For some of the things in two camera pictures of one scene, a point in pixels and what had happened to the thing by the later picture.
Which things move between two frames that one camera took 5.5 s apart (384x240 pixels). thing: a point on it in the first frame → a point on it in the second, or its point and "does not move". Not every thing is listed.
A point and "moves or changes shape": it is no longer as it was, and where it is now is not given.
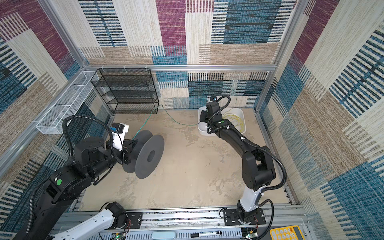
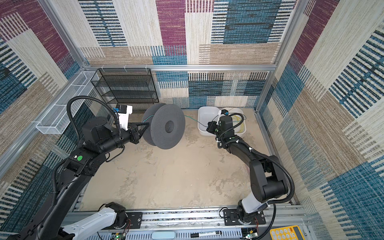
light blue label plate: x=163 y=235 does not move
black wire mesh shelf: x=127 y=90 does not move
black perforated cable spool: x=147 y=155 → x=167 y=125
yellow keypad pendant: x=293 y=232 does not move
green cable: x=168 y=113 moves or changes shape
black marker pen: x=196 y=234 does not move
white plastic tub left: x=202 y=125 does not move
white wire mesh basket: x=64 y=109 does not move
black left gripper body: x=126 y=150 → x=134 y=138
